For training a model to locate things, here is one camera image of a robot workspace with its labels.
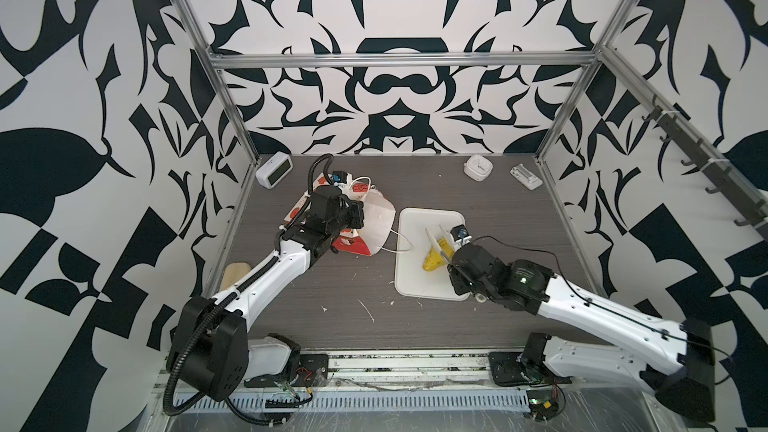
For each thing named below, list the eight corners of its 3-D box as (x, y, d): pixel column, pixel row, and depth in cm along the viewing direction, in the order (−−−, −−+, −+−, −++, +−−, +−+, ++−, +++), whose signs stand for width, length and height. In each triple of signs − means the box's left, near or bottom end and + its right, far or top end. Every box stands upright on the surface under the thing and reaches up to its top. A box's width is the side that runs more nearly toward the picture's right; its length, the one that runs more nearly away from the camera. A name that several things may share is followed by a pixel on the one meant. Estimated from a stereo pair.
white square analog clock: (477, 183, 113) (479, 178, 111) (458, 166, 118) (460, 161, 116) (496, 173, 116) (498, 168, 114) (477, 156, 122) (478, 151, 119)
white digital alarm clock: (259, 184, 112) (253, 171, 107) (283, 162, 119) (278, 150, 114) (271, 190, 110) (266, 178, 105) (294, 168, 117) (290, 155, 112)
